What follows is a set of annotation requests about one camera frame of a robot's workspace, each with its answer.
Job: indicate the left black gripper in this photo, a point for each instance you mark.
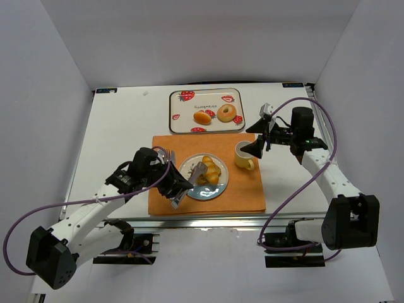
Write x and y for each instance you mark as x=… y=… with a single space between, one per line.
x=166 y=180

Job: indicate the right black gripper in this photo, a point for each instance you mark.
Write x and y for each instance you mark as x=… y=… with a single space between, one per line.
x=266 y=137

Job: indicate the twisted baguette bread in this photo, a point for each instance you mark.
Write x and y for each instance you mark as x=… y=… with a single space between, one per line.
x=212 y=173

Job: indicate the sliced loaf bread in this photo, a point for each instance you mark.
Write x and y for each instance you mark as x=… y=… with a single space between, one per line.
x=202 y=181

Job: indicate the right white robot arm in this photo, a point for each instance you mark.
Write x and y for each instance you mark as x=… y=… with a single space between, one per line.
x=352 y=218

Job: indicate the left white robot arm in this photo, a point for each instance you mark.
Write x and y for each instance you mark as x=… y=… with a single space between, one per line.
x=54 y=254

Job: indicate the ceramic plate with plant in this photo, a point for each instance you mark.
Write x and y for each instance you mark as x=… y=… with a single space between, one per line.
x=208 y=191

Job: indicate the yellow mug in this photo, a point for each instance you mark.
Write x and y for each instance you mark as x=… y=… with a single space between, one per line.
x=242 y=159

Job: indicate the silver knife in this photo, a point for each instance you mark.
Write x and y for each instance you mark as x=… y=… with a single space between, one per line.
x=172 y=156

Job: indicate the glazed bagel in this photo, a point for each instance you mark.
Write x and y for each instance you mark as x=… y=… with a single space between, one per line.
x=226 y=113

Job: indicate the orange cloth placemat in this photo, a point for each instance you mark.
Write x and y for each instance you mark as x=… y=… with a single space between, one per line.
x=244 y=192

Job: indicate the round orange bun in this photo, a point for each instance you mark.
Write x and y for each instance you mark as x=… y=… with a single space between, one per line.
x=202 y=118

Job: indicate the strawberry pattern tray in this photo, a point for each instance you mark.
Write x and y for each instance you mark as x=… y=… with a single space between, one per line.
x=184 y=103

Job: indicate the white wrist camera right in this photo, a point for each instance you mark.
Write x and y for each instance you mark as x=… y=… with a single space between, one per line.
x=266 y=110

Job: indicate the aluminium frame rail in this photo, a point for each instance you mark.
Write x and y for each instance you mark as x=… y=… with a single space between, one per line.
x=206 y=222

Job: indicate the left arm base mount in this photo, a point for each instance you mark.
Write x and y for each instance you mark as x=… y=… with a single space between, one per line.
x=136 y=248

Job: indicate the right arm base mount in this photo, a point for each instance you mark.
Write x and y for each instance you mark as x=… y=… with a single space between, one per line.
x=284 y=250

